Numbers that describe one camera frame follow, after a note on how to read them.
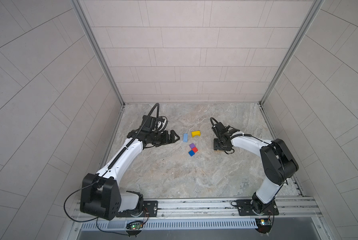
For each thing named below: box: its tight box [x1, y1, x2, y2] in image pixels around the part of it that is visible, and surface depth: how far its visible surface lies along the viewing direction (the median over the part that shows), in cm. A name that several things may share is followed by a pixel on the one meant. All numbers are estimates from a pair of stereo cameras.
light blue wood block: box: [183, 133, 189, 143], surface depth 98 cm
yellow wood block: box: [191, 130, 201, 138], surface depth 101 cm
